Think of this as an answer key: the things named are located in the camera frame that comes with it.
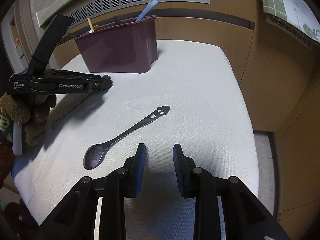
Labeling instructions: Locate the wooden chopstick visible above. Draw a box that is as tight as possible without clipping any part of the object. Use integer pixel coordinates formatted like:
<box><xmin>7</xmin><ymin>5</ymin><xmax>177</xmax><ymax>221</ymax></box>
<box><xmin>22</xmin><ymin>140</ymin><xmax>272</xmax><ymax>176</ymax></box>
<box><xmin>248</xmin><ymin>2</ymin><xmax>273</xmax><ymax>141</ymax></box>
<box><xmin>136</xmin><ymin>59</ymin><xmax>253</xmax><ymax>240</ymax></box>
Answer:
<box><xmin>87</xmin><ymin>17</ymin><xmax>94</xmax><ymax>33</ymax></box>

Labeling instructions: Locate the blue plastic ladle spoon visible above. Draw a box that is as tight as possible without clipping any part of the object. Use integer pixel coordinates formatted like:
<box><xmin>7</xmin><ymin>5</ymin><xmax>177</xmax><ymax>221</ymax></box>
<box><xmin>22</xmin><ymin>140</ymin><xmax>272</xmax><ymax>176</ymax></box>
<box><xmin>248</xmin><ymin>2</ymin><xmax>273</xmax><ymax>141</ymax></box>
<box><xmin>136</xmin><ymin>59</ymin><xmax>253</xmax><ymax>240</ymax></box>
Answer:
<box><xmin>135</xmin><ymin>0</ymin><xmax>158</xmax><ymax>22</ymax></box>

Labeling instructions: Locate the small steel shovel spoon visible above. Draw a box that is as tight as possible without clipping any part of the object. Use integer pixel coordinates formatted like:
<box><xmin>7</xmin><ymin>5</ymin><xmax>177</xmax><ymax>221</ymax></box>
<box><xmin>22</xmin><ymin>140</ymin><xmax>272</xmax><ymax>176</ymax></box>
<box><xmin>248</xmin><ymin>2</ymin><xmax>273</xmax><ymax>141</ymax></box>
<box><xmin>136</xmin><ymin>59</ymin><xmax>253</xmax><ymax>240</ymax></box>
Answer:
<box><xmin>50</xmin><ymin>92</ymin><xmax>97</xmax><ymax>129</ymax></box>

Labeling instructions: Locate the purple plastic utensil holder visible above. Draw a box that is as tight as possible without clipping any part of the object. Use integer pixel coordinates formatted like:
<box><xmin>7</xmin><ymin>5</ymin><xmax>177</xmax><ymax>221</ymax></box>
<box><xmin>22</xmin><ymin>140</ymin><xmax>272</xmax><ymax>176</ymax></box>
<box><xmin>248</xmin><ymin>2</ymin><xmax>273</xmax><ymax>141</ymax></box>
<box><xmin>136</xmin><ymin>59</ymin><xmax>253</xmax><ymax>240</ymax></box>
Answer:
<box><xmin>75</xmin><ymin>16</ymin><xmax>158</xmax><ymax>74</ymax></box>

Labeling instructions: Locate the black smiley handle spoon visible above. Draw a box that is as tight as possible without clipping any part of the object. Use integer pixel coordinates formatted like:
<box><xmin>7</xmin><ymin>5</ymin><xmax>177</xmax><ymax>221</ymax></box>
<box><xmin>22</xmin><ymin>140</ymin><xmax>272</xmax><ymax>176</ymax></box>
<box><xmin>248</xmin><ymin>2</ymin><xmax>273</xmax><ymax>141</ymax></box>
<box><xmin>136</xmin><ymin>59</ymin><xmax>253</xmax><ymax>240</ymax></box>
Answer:
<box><xmin>83</xmin><ymin>105</ymin><xmax>170</xmax><ymax>170</ymax></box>

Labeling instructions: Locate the white tablecloth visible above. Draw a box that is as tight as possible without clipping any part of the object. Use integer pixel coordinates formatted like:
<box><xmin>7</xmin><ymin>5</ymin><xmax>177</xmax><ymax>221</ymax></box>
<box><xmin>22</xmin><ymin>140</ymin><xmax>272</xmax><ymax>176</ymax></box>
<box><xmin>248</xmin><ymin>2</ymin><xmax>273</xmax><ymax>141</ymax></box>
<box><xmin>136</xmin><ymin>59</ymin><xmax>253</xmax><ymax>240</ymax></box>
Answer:
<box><xmin>12</xmin><ymin>40</ymin><xmax>259</xmax><ymax>239</ymax></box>

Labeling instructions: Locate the gloved left hand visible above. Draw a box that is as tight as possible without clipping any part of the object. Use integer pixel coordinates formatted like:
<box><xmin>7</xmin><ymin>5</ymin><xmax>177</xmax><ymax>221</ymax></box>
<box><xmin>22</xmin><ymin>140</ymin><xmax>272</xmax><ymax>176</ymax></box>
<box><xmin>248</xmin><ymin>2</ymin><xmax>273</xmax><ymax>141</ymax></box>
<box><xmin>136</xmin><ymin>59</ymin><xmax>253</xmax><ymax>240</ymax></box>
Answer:
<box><xmin>1</xmin><ymin>93</ymin><xmax>56</xmax><ymax>146</ymax></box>

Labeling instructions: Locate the white shelf cabinet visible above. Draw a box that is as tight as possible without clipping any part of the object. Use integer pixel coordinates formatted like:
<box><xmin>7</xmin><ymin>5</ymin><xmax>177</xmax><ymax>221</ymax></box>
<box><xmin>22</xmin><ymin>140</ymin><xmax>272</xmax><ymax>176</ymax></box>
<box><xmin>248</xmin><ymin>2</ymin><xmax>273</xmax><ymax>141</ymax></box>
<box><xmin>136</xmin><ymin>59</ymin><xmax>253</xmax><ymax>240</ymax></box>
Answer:
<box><xmin>1</xmin><ymin>6</ymin><xmax>28</xmax><ymax>73</ymax></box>

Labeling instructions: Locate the green white hanging towel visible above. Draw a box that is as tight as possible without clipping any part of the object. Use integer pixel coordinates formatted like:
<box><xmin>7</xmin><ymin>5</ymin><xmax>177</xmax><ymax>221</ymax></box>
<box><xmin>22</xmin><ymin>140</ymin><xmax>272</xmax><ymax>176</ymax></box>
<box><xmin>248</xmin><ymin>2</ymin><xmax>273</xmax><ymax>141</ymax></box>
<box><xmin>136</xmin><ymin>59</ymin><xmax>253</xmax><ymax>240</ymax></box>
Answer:
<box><xmin>262</xmin><ymin>0</ymin><xmax>319</xmax><ymax>47</ymax></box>

